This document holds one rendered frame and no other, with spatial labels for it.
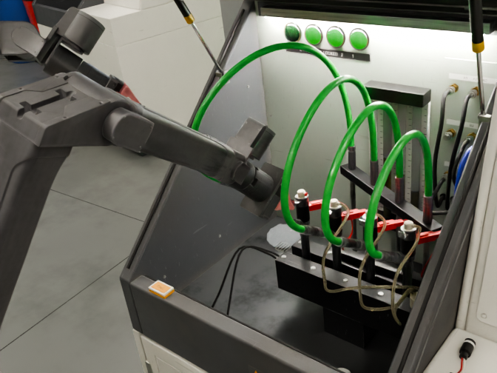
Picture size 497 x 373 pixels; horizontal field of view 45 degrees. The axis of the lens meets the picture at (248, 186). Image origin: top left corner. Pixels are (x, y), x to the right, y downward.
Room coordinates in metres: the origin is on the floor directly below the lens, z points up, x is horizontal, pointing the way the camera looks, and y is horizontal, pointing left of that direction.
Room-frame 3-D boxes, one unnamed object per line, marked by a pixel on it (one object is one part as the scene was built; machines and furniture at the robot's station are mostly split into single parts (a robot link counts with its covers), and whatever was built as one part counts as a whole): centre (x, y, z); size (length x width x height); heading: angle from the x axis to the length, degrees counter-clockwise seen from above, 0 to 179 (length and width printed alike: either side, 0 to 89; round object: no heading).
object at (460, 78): (1.09, -0.46, 1.20); 0.13 x 0.03 x 0.31; 47
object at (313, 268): (0.98, -0.19, 0.91); 0.34 x 0.10 x 0.15; 47
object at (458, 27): (1.25, -0.29, 1.43); 0.54 x 0.03 x 0.02; 47
